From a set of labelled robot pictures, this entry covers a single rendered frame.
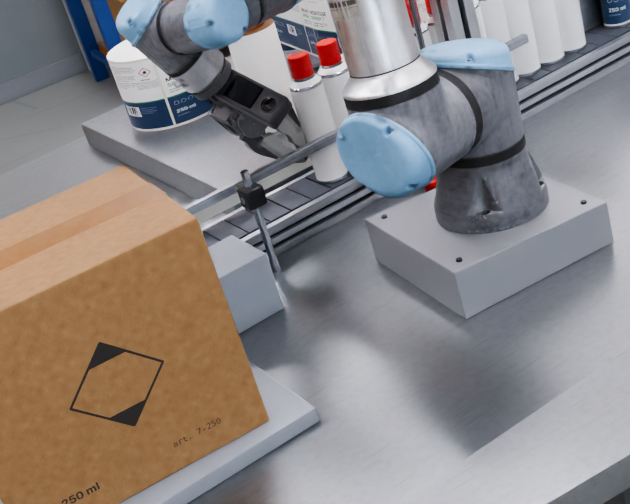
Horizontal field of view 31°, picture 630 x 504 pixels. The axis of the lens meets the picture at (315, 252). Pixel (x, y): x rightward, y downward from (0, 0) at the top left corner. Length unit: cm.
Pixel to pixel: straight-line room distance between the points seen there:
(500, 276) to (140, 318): 47
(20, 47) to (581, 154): 470
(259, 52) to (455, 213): 62
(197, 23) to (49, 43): 474
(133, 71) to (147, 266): 105
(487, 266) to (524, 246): 6
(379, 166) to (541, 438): 37
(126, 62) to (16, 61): 402
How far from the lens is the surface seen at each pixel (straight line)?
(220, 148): 205
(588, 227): 151
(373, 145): 133
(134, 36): 161
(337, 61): 175
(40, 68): 626
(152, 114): 224
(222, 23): 152
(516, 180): 148
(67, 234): 128
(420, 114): 133
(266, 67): 199
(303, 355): 147
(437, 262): 144
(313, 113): 173
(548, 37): 201
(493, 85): 144
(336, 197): 175
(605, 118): 190
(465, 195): 148
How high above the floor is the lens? 159
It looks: 27 degrees down
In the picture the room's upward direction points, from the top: 17 degrees counter-clockwise
